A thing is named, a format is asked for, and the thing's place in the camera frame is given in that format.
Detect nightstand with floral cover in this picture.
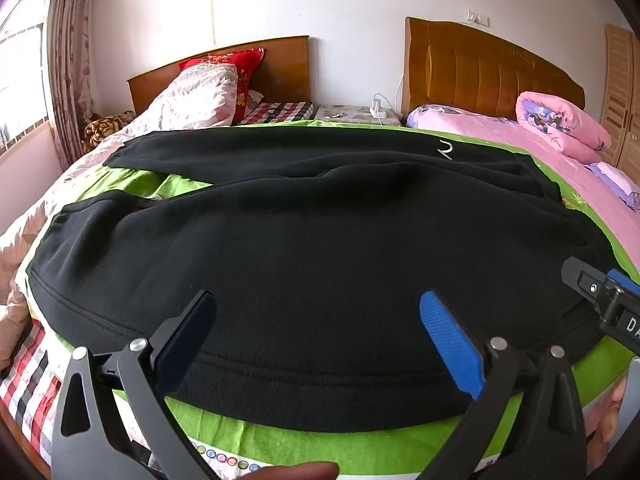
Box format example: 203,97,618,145
315,104,403,128

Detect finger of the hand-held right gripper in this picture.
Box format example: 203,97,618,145
561,257,640,307

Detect red plaid bedsheet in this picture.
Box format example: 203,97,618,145
0,101,318,466

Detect green printed mat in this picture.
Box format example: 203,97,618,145
47,119,640,476

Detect window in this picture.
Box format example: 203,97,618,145
0,0,53,151

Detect lavender cloth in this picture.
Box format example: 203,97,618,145
586,161,640,210

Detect light wooden wardrobe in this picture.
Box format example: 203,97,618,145
600,23,640,171

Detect pink floral quilt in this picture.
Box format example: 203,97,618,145
0,62,241,371

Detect pink bedsheet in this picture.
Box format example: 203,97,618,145
406,104,640,276

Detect pink patterned curtain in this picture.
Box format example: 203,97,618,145
47,0,98,171

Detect black fleece pants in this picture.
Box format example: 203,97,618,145
25,127,616,433

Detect hanging wall cord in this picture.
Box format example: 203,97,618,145
169,0,223,46

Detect red floral pillow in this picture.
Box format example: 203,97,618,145
178,48,267,121

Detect plain wooden headboard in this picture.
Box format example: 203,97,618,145
126,35,311,116

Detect tiger print blanket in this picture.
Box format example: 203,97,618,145
82,111,136,153

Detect panelled wooden headboard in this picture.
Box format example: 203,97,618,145
404,16,586,113

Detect rolled pink blanket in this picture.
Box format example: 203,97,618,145
515,91,612,163

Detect person's right hand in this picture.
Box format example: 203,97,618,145
586,375,628,466

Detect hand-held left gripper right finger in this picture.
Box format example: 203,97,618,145
419,290,587,480

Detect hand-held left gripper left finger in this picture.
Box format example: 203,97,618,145
52,289,221,480

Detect person's left hand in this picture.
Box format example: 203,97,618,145
248,461,341,480

